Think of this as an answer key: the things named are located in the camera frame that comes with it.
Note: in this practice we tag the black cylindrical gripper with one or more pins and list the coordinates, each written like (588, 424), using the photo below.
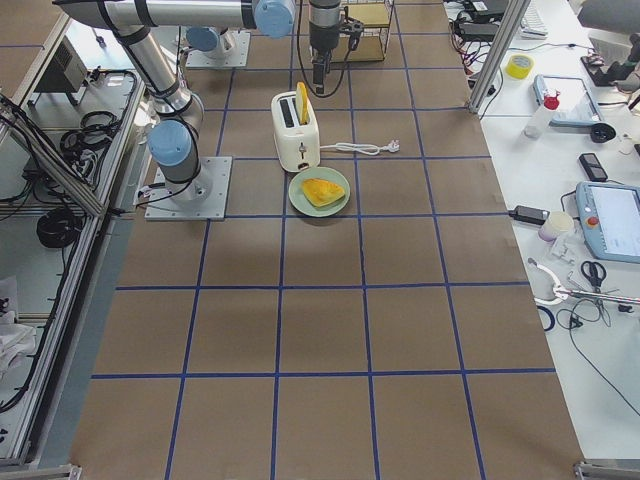
(320, 39)

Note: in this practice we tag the second robot base blue joint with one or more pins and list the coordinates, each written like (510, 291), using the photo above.
(211, 41)

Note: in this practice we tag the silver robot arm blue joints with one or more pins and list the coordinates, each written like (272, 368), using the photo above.
(173, 143)

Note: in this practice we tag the yellow toast slice in toaster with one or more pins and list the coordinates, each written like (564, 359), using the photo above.
(302, 103)

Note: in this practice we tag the cream white toaster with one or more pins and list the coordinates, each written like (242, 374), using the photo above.
(297, 144)

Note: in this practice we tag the yellow toast on plate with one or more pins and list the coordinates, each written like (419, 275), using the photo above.
(320, 192)

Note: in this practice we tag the green round plate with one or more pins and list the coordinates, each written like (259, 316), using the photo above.
(301, 204)

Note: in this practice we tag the grey robot mounting plate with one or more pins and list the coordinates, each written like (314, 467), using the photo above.
(205, 198)

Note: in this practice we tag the yellow tape roll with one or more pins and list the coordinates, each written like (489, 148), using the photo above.
(519, 66)

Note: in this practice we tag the clear bottle red cap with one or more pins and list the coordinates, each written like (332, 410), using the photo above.
(541, 119)

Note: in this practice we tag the blue teach pendant far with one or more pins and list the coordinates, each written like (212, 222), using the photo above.
(577, 105)

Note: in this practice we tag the blue teach pendant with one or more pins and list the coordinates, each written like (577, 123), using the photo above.
(577, 105)
(609, 218)

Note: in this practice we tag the grey control box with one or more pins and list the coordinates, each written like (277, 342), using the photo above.
(65, 74)

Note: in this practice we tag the black power adapter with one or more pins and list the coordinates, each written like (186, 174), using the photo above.
(529, 215)

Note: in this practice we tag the black round lid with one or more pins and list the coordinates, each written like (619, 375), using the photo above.
(601, 133)

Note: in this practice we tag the white cup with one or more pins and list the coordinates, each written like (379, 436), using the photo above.
(556, 224)

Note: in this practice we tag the blue teach pendant near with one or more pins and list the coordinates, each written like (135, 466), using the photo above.
(609, 218)

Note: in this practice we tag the black scissors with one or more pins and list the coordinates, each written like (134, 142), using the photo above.
(595, 273)

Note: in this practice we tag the wire basket with cardboard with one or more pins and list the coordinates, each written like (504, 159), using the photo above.
(376, 16)

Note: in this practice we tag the aluminium frame post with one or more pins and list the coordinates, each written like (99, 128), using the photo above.
(510, 23)

